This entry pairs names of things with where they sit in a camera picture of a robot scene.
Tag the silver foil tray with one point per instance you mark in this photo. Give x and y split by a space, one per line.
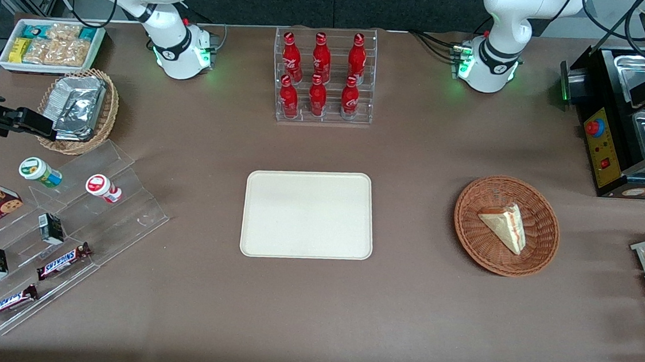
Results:
68 83

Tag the light wicker basket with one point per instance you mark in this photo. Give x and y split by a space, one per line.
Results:
106 118

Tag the cream plastic tray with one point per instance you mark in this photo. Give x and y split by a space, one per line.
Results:
308 214

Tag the triangular wrapped sandwich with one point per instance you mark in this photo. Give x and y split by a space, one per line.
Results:
506 225

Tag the brown wicker basket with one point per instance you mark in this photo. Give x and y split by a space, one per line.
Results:
537 232

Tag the green lid white cup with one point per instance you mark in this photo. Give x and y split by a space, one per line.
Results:
38 171

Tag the silver foil pouch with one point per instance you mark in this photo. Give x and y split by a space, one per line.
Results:
77 110

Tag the white rectangular snack bin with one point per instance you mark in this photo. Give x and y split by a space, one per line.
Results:
6 61

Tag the yellow snack packet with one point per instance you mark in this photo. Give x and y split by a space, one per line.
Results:
18 49

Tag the clear nut snack bag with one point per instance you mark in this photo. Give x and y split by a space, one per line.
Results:
63 32
68 53

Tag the teal snack packet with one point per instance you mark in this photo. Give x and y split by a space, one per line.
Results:
35 30

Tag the red lid white cup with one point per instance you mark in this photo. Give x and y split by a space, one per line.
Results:
100 186

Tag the clear acrylic stepped display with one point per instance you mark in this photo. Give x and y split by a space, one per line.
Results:
124 211

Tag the Snickers chocolate bar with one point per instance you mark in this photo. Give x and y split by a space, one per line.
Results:
63 261
6 303

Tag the red cola bottle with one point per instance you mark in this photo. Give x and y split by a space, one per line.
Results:
317 96
322 59
289 98
292 58
350 98
357 58

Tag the clear acrylic bottle rack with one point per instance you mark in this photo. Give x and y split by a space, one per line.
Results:
331 112

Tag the black metal sealing machine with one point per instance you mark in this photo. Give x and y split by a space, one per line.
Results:
607 146

